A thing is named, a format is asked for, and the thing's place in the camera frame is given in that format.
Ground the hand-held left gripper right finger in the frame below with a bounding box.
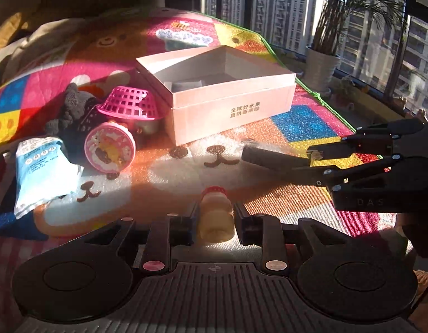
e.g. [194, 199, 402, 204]
[234, 202, 353, 272]

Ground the yellow pillow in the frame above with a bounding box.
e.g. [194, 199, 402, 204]
[0, 10, 39, 54]

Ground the small red-capped drink bottle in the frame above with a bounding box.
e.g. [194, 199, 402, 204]
[199, 186, 236, 244]

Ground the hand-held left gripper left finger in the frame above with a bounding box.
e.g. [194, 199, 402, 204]
[83, 202, 200, 272]

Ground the dark grey plush cloth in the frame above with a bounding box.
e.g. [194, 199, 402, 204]
[43, 82, 104, 140]

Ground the light blue snack packet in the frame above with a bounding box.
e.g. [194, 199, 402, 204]
[2, 137, 85, 220]

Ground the beige blanket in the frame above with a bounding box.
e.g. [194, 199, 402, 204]
[0, 17, 91, 89]

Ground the pink round snack cup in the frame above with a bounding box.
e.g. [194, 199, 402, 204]
[84, 121, 137, 173]

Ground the colourful cartoon play mat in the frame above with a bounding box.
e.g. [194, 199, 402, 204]
[0, 6, 386, 250]

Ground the potted palm in white pot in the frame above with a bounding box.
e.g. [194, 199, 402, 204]
[300, 0, 421, 93]

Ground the pink cardboard box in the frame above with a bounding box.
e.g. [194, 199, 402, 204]
[135, 45, 297, 147]

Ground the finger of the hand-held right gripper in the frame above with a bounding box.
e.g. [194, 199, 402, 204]
[242, 145, 405, 195]
[306, 117, 427, 162]

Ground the pink plastic basket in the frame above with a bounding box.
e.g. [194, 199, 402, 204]
[96, 85, 165, 122]

